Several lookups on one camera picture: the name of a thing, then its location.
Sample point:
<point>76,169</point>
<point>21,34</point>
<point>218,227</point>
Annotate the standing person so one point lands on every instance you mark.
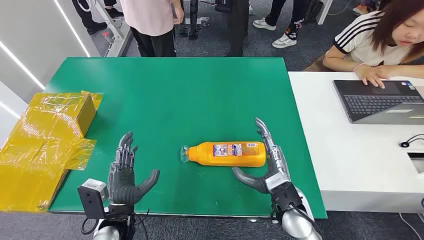
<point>149,16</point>
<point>84,16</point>
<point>291,20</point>
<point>236,33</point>

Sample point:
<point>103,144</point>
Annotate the white desk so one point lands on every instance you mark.
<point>348,159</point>

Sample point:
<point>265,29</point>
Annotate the seated person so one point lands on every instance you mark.
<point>361,43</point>

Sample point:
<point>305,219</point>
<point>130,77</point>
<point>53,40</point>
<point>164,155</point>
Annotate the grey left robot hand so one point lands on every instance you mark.
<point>121,185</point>

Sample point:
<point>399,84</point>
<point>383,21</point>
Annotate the yellow taped cardboard box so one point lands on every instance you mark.
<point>43,149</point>

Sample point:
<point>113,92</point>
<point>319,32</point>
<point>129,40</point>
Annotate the white desk leg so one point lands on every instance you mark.
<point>324,11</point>

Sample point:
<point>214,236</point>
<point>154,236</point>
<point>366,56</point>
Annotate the green table mat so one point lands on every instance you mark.
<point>198,99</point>

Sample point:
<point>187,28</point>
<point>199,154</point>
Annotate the dark grey laptop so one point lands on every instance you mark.
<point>374,102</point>

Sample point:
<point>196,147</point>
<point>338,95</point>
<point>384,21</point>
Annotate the white metal frame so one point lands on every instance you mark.
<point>119,36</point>

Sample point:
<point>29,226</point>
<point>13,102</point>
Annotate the orange plastic bottle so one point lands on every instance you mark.
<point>205,155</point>

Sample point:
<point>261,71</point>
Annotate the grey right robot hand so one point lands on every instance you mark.
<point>278,169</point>

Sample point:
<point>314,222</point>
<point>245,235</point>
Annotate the black robot legs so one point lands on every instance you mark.
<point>193,20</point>

